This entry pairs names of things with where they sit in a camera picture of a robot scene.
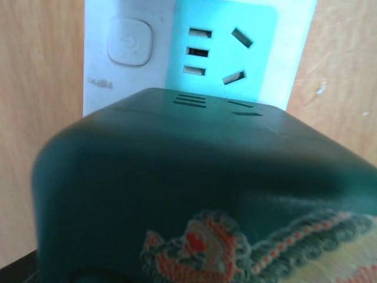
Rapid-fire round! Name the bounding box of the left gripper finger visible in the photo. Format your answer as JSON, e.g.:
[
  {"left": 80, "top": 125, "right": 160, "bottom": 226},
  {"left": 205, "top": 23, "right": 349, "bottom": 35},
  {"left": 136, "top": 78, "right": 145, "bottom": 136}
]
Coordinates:
[{"left": 0, "top": 251, "right": 39, "bottom": 283}]

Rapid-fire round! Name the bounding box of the white power strip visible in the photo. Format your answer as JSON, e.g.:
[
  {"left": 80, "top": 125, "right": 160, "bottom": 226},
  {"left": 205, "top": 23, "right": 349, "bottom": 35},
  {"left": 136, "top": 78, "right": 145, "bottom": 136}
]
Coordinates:
[{"left": 83, "top": 1, "right": 316, "bottom": 115}]

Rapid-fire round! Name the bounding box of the dark green cube adapter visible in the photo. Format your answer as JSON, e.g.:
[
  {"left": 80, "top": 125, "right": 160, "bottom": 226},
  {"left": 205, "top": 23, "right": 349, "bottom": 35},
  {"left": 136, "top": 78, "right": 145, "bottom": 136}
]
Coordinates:
[{"left": 32, "top": 88, "right": 376, "bottom": 282}]

